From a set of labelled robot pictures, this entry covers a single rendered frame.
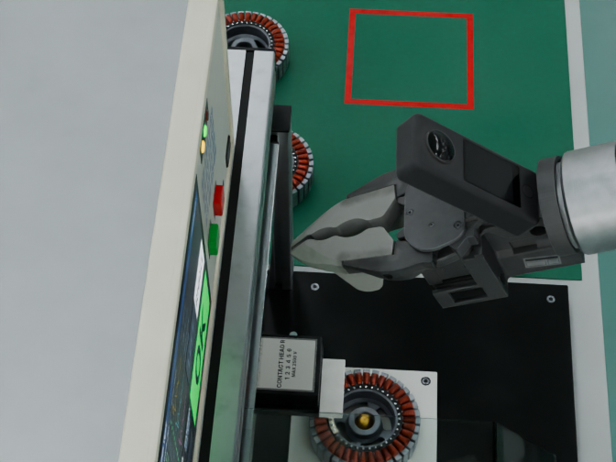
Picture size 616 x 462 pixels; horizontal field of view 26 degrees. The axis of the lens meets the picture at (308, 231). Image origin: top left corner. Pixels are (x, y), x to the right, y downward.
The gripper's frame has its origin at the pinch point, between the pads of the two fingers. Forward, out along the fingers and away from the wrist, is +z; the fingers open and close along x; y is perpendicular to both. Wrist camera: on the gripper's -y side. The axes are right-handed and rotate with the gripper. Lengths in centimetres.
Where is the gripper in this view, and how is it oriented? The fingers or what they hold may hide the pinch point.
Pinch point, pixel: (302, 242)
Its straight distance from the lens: 101.1
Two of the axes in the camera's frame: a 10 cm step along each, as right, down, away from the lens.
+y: 4.2, 5.3, 7.3
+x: 0.6, -8.2, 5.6
